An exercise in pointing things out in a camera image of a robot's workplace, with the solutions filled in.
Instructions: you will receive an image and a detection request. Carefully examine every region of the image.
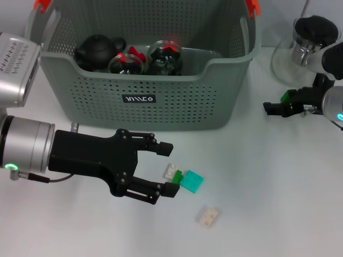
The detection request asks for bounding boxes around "black clay teapot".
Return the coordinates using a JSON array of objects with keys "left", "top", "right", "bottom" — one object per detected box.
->
[{"left": 73, "top": 34, "right": 127, "bottom": 72}]

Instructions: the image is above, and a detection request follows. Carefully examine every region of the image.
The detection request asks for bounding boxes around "glass pitcher black handle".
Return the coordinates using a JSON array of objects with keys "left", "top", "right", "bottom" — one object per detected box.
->
[{"left": 271, "top": 14, "right": 340, "bottom": 87}]

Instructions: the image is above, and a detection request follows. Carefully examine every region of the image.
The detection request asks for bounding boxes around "small white toy brick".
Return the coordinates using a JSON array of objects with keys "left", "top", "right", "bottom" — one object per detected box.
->
[{"left": 163, "top": 163, "right": 180, "bottom": 179}]

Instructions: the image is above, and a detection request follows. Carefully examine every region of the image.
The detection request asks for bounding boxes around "grey perforated plastic storage bin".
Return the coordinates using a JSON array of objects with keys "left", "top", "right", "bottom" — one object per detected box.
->
[{"left": 24, "top": 0, "right": 262, "bottom": 132}]

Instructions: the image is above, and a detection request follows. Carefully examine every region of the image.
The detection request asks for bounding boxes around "green toy brick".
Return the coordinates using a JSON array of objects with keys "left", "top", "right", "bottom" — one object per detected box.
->
[
  {"left": 171, "top": 170, "right": 185, "bottom": 185},
  {"left": 280, "top": 89, "right": 293, "bottom": 103}
]

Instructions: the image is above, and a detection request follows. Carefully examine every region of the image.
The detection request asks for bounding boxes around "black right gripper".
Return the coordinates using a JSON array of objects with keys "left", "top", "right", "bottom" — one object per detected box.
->
[{"left": 263, "top": 85, "right": 330, "bottom": 118}]

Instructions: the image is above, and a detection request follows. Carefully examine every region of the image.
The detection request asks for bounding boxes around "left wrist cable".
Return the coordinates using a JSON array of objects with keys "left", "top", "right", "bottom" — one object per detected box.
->
[{"left": 9, "top": 170, "right": 75, "bottom": 185}]

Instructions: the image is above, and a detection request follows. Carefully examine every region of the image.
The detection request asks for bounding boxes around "glass jar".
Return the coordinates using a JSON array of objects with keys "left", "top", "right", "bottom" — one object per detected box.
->
[
  {"left": 147, "top": 40, "right": 184, "bottom": 76},
  {"left": 108, "top": 53, "right": 145, "bottom": 75}
]

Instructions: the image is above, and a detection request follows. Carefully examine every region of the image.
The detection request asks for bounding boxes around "translucent white toy brick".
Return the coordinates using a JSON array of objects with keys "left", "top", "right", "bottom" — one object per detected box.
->
[{"left": 197, "top": 205, "right": 222, "bottom": 229}]

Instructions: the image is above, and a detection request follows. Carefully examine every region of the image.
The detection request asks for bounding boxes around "orange bin handle clip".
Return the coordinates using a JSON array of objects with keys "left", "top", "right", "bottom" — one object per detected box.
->
[
  {"left": 245, "top": 0, "right": 261, "bottom": 19},
  {"left": 33, "top": 0, "right": 51, "bottom": 13}
]

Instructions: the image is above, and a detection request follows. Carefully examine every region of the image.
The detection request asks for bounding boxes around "dark red long brick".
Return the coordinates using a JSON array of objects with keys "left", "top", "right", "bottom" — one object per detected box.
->
[{"left": 128, "top": 47, "right": 147, "bottom": 63}]

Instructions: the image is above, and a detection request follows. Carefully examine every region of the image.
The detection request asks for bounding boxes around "teal square toy brick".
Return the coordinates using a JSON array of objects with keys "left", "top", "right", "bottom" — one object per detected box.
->
[{"left": 180, "top": 170, "right": 204, "bottom": 194}]

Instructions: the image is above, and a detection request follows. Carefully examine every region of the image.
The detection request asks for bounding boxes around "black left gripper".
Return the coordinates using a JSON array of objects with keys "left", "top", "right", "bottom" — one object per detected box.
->
[{"left": 48, "top": 128, "right": 180, "bottom": 206}]

